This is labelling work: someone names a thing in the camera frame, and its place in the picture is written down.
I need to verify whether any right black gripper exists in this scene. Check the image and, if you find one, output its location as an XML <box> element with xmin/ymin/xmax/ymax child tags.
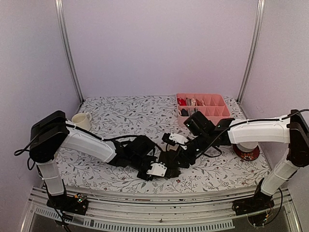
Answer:
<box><xmin>170</xmin><ymin>133</ymin><xmax>211</xmax><ymax>169</ymax></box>

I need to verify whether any pink divided organizer tray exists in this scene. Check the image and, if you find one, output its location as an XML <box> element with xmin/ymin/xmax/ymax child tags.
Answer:
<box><xmin>176</xmin><ymin>93</ymin><xmax>231</xmax><ymax>126</ymax></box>

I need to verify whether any dark olive cloth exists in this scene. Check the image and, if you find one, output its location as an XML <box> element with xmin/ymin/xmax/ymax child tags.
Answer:
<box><xmin>158</xmin><ymin>150</ymin><xmax>181</xmax><ymax>179</ymax></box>

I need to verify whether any floral patterned table mat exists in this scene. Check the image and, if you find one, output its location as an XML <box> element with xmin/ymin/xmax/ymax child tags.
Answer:
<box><xmin>56</xmin><ymin>96</ymin><xmax>270</xmax><ymax>194</ymax></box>

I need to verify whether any white bowl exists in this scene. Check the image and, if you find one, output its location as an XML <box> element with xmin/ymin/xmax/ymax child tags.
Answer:
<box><xmin>236</xmin><ymin>142</ymin><xmax>258</xmax><ymax>152</ymax></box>

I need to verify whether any red floral saucer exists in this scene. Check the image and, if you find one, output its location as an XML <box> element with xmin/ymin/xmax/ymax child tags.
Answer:
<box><xmin>233</xmin><ymin>145</ymin><xmax>260</xmax><ymax>161</ymax></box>

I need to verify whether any left robot arm white sleeve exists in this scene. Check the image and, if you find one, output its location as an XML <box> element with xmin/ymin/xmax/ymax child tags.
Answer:
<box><xmin>29</xmin><ymin>110</ymin><xmax>118</xmax><ymax>216</ymax></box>

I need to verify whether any robot arm white sleeve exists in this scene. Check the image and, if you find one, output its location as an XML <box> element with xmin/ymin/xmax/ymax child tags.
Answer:
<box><xmin>226</xmin><ymin>109</ymin><xmax>309</xmax><ymax>216</ymax></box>
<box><xmin>29</xmin><ymin>110</ymin><xmax>118</xmax><ymax>216</ymax></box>

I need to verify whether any cream ceramic cup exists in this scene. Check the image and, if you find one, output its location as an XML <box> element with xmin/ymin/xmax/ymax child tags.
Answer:
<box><xmin>71</xmin><ymin>112</ymin><xmax>92</xmax><ymax>131</ymax></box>

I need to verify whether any right robot arm white sleeve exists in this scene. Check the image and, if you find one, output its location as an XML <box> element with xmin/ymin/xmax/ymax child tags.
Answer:
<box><xmin>226</xmin><ymin>109</ymin><xmax>309</xmax><ymax>216</ymax></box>

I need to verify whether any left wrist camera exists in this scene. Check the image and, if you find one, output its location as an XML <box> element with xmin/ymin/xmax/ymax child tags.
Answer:
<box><xmin>126</xmin><ymin>135</ymin><xmax>155</xmax><ymax>161</ymax></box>

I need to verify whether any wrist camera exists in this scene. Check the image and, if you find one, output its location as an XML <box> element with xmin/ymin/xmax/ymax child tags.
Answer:
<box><xmin>184</xmin><ymin>111</ymin><xmax>215</xmax><ymax>136</ymax></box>
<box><xmin>126</xmin><ymin>135</ymin><xmax>155</xmax><ymax>161</ymax></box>

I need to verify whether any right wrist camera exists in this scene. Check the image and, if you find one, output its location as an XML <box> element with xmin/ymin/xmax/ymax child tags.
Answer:
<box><xmin>184</xmin><ymin>111</ymin><xmax>215</xmax><ymax>136</ymax></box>

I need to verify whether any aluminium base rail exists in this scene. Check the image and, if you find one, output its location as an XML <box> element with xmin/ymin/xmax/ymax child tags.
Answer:
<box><xmin>20</xmin><ymin>187</ymin><xmax>304</xmax><ymax>232</ymax></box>

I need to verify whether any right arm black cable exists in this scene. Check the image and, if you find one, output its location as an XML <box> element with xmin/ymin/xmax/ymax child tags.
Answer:
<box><xmin>193</xmin><ymin>109</ymin><xmax>309</xmax><ymax>158</ymax></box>

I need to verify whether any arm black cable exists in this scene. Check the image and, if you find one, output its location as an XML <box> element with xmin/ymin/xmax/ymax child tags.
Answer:
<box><xmin>14</xmin><ymin>125</ymin><xmax>160</xmax><ymax>171</ymax></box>
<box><xmin>193</xmin><ymin>109</ymin><xmax>309</xmax><ymax>158</ymax></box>

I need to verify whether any right aluminium frame post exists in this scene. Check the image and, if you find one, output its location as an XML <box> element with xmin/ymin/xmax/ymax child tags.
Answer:
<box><xmin>237</xmin><ymin>0</ymin><xmax>266</xmax><ymax>104</ymax></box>

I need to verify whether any aluminium frame post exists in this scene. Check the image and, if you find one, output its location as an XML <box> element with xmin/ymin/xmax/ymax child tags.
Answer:
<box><xmin>237</xmin><ymin>0</ymin><xmax>266</xmax><ymax>104</ymax></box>
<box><xmin>55</xmin><ymin>0</ymin><xmax>84</xmax><ymax>103</ymax></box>

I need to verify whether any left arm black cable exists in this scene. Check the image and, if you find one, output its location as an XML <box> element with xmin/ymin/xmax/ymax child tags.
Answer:
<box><xmin>14</xmin><ymin>125</ymin><xmax>160</xmax><ymax>171</ymax></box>

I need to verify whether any left aluminium frame post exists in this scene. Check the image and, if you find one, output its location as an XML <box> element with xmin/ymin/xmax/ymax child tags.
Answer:
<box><xmin>55</xmin><ymin>0</ymin><xmax>84</xmax><ymax>103</ymax></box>

